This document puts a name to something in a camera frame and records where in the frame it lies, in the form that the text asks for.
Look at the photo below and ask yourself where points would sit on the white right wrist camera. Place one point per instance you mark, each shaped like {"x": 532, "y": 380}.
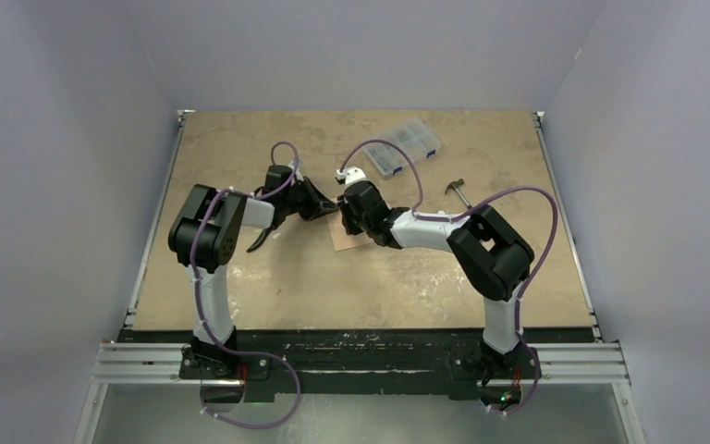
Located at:
{"x": 350, "y": 175}

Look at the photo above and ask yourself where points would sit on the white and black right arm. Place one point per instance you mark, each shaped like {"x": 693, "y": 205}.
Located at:
{"x": 492, "y": 255}

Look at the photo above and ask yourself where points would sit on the pink and cream envelope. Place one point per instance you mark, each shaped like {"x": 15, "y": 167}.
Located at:
{"x": 341, "y": 240}

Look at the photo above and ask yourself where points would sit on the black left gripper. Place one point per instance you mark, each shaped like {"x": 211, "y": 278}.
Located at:
{"x": 317, "y": 204}

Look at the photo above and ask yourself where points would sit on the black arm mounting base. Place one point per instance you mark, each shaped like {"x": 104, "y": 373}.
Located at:
{"x": 435, "y": 361}

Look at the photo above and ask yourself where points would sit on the clear plastic organizer box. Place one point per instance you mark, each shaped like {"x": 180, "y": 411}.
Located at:
{"x": 413, "y": 137}

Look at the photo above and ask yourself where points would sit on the aluminium extrusion frame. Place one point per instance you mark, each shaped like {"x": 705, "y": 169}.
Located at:
{"x": 599, "y": 367}

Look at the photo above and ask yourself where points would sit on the black pruning shears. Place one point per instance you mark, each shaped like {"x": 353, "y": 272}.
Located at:
{"x": 260, "y": 240}

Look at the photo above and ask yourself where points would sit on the small black hammer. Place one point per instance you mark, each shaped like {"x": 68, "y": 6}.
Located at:
{"x": 455, "y": 186}

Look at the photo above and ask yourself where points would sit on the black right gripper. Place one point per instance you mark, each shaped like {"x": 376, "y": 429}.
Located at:
{"x": 346, "y": 210}

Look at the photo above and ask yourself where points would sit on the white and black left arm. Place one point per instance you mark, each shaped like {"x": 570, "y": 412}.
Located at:
{"x": 204, "y": 238}

